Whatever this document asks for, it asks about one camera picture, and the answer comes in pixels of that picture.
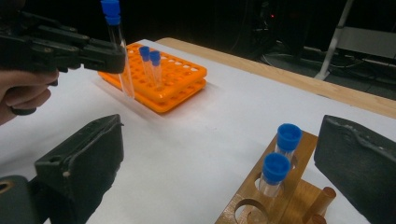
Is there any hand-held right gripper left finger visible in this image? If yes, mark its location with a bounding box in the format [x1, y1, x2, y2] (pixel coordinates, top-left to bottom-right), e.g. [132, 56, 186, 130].
[34, 113, 125, 224]

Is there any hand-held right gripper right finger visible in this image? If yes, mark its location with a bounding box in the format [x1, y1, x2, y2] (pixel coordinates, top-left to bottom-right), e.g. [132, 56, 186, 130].
[313, 114, 396, 224]

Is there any blue-capped glass test tube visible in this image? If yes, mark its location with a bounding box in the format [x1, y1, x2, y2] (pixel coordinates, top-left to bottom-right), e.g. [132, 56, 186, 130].
[99, 0, 136, 100]
[138, 45, 157, 88]
[148, 50, 163, 90]
[258, 151, 292, 199]
[274, 122, 304, 163]

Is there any wooden test tube rack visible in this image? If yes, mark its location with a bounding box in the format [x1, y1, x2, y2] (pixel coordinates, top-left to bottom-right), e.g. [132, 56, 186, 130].
[214, 130, 338, 224]

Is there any orange plastic test tube rack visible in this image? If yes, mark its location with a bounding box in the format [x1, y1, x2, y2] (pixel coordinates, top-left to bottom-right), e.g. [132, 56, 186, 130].
[97, 42, 208, 114]

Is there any white table sheet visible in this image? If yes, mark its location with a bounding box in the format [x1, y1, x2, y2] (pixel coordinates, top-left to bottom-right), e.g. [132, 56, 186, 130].
[0, 38, 396, 224]

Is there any white metal stand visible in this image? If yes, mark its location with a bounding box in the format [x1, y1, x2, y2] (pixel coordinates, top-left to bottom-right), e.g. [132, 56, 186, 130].
[313, 0, 396, 82]

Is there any dark equipment with red light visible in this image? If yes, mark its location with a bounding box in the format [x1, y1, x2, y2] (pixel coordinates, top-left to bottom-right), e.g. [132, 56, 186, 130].
[247, 0, 283, 59]

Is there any bundle of black floor cables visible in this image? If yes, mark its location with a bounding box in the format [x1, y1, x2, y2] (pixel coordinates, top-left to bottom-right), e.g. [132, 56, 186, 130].
[261, 46, 396, 87]

